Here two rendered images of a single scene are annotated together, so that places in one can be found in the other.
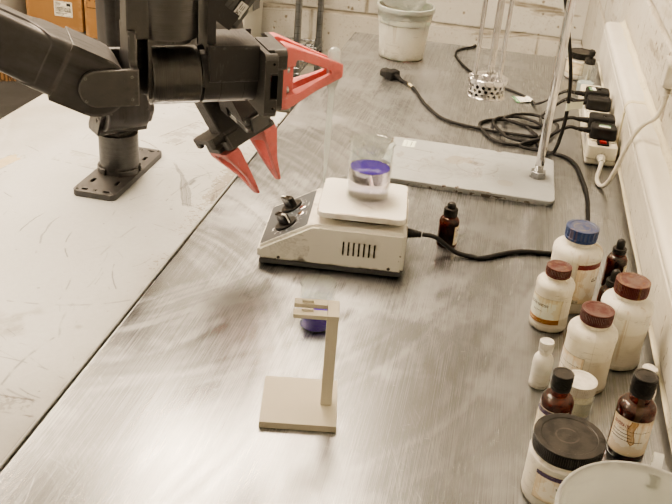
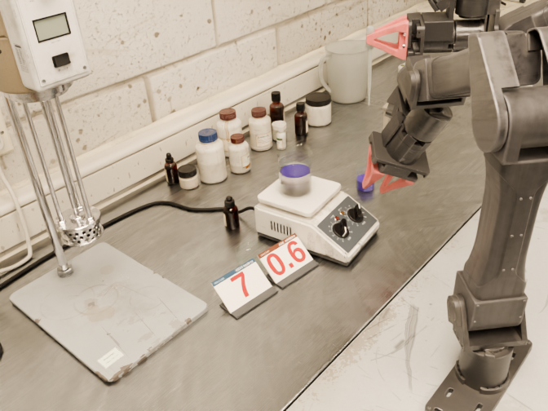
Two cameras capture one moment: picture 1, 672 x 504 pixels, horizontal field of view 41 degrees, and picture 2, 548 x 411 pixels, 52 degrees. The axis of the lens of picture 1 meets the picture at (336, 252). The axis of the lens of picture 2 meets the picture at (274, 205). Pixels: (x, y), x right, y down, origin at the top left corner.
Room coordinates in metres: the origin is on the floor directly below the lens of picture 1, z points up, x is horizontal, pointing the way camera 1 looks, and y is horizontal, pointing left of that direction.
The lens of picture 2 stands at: (1.90, 0.42, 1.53)
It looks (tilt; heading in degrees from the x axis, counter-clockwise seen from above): 32 degrees down; 213
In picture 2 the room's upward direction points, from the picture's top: 4 degrees counter-clockwise
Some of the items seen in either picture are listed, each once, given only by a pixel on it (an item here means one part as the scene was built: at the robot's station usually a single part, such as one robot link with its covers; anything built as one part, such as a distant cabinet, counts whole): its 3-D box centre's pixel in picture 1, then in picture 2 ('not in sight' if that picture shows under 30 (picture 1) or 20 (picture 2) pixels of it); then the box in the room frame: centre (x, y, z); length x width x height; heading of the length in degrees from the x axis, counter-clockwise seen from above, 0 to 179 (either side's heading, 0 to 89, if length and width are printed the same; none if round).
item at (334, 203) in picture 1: (364, 200); (299, 192); (1.12, -0.03, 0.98); 0.12 x 0.12 x 0.01; 87
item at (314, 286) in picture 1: (317, 304); (365, 175); (0.92, 0.02, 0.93); 0.04 x 0.04 x 0.06
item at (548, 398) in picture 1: (555, 406); (301, 118); (0.74, -0.24, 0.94); 0.03 x 0.03 x 0.08
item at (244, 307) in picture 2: not in sight; (245, 287); (1.33, -0.02, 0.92); 0.09 x 0.06 x 0.04; 164
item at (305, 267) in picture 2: not in sight; (288, 259); (1.24, 0.01, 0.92); 0.09 x 0.06 x 0.04; 164
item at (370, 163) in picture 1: (369, 171); (296, 172); (1.12, -0.04, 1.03); 0.07 x 0.06 x 0.08; 175
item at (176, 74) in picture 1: (172, 68); (466, 32); (0.85, 0.18, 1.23); 0.07 x 0.06 x 0.07; 113
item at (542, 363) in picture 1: (542, 363); (280, 137); (0.83, -0.24, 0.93); 0.02 x 0.02 x 0.06
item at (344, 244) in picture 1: (343, 226); (311, 215); (1.12, -0.01, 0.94); 0.22 x 0.13 x 0.08; 87
